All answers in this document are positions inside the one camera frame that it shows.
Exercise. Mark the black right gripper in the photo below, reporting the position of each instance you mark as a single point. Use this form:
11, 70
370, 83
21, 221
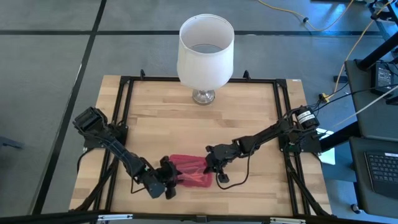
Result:
222, 154

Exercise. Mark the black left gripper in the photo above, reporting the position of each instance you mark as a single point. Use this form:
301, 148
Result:
164, 177

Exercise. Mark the pink plastic pencil box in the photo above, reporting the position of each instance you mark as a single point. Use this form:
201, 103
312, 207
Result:
192, 168

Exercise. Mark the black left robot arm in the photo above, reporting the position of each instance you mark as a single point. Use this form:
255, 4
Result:
121, 155

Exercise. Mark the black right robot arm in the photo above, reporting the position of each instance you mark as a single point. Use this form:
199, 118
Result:
267, 133

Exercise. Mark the white shade silver table lamp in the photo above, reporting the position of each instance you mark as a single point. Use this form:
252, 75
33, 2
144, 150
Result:
205, 68

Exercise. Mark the black rig crossbar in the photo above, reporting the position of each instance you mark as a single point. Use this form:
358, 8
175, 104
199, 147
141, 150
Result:
62, 217

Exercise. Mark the black rig support beam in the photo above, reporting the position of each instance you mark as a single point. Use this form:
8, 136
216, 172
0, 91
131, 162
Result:
376, 53
342, 135

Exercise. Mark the black caster wheel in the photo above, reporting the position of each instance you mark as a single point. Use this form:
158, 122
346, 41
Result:
356, 208

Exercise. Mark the black plug block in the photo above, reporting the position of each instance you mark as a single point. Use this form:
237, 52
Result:
340, 79

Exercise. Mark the grey blue chair leg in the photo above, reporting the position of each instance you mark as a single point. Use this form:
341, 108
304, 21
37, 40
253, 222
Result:
11, 143

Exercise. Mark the grey laptop black keyboard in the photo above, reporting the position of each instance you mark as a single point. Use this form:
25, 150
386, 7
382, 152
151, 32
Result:
382, 171

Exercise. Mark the grey side cart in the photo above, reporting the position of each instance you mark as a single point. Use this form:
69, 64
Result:
379, 124

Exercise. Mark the black power adapter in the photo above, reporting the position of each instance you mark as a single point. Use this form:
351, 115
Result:
382, 79

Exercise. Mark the silver rig bracket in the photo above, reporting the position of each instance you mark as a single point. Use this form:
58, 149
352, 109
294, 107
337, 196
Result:
115, 217
287, 220

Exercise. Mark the black aluminium table frame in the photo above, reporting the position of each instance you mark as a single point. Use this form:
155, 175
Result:
149, 79

